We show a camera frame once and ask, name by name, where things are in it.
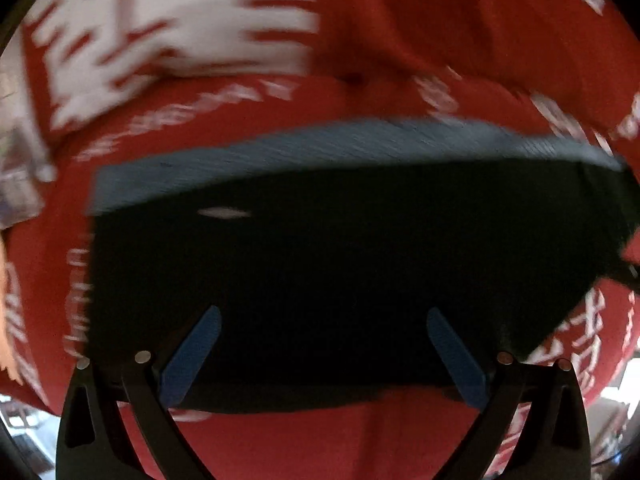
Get red bag with white lettering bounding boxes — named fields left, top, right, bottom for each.
left=0, top=0, right=640, bottom=480

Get black pants with patterned waistband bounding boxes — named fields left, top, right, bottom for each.
left=87, top=119, right=633, bottom=413

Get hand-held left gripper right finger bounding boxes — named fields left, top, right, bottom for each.
left=427, top=307, right=593, bottom=480

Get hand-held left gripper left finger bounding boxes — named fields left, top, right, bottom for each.
left=55, top=305, right=222, bottom=480

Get pale grey bundle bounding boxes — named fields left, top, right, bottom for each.
left=0, top=75, right=57, bottom=228

